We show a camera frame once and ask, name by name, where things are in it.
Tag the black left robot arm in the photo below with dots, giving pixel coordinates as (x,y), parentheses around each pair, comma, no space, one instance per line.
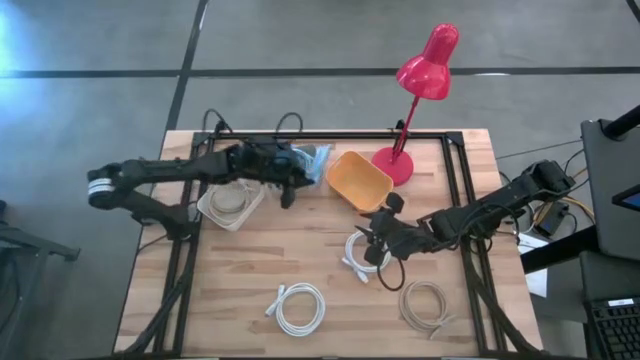
(165,167)

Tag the black pole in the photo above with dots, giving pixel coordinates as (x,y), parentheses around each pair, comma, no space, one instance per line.
(622,125)

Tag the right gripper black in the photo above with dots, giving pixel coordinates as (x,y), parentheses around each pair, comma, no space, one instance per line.
(400,235)

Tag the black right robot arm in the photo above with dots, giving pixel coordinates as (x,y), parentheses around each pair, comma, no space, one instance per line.
(500,205)

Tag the white plastic bin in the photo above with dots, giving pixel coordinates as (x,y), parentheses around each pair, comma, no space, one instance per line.
(256,197)

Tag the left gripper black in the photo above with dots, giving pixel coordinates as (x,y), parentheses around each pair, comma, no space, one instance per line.
(265,162)

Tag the white paper sheet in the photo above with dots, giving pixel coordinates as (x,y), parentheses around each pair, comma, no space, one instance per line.
(537,282)

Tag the grey laptop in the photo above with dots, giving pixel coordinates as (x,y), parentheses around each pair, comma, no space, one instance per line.
(607,200)

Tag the red desk lamp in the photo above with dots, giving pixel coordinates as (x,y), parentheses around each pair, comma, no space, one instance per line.
(427,75)

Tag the yellow plastic bin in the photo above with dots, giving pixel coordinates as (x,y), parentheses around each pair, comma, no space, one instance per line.
(357,180)

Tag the black keyboard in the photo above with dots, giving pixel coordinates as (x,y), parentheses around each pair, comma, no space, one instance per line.
(617,330)

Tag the black floor stand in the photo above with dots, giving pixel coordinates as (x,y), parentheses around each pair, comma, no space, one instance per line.
(30,245)

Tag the black power adapter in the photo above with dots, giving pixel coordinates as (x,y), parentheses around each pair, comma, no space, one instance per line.
(550,220)

